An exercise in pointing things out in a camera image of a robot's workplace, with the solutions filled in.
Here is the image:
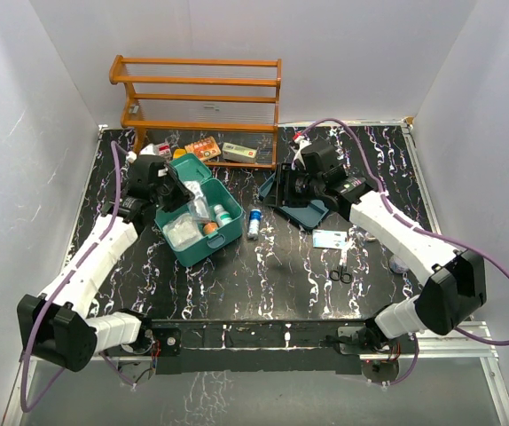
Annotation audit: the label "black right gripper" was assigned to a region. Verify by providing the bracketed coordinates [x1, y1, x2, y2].
[264, 163, 324, 209]

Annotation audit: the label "clear bag of swabs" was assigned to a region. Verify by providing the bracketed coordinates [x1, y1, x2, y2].
[184, 181, 211, 223]

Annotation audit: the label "blue divided tray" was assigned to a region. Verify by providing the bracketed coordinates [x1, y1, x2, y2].
[258, 173, 330, 232]

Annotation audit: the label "small blue-capped bottle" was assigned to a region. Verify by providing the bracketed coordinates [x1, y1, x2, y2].
[247, 209, 262, 241]

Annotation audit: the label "white blue cotton packet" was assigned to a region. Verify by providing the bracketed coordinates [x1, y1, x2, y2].
[161, 213, 203, 251]

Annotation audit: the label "green plastic medicine box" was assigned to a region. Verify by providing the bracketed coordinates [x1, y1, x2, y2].
[155, 154, 244, 267]

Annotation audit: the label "brown orange-label bottle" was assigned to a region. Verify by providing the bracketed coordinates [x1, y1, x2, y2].
[202, 222, 219, 236]

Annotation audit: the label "white green-label bottle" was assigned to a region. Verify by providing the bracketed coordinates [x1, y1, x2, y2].
[214, 204, 233, 227]

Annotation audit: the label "black handled scissors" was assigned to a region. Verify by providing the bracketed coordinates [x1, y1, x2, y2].
[328, 262, 352, 284]

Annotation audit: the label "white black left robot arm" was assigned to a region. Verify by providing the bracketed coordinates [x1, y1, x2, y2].
[17, 154, 193, 372]

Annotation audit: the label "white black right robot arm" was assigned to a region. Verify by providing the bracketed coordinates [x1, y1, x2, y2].
[263, 137, 487, 352]

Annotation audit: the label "red white medicine box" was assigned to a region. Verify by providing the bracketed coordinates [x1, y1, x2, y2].
[154, 143, 172, 160]

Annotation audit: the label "white green medicine box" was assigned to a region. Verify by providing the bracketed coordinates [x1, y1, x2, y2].
[222, 142, 257, 164]

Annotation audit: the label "small yellow box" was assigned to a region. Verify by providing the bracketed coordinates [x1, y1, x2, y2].
[172, 148, 187, 160]

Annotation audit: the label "orange pill box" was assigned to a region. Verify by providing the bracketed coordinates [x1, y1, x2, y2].
[184, 137, 222, 162]

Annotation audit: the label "small white blue card packet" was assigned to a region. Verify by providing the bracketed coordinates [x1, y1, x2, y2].
[312, 229, 348, 249]

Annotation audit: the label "orange wooden shelf rack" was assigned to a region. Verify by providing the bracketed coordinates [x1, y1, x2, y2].
[109, 55, 282, 170]

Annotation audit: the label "round clear container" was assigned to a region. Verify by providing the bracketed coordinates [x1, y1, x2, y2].
[388, 255, 409, 274]

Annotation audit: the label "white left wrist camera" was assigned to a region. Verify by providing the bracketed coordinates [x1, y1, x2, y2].
[126, 144, 167, 177]

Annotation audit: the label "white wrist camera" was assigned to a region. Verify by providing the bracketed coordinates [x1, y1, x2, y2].
[126, 144, 167, 177]
[292, 132, 311, 170]

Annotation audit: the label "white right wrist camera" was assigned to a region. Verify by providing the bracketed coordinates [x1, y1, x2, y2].
[292, 132, 311, 170]

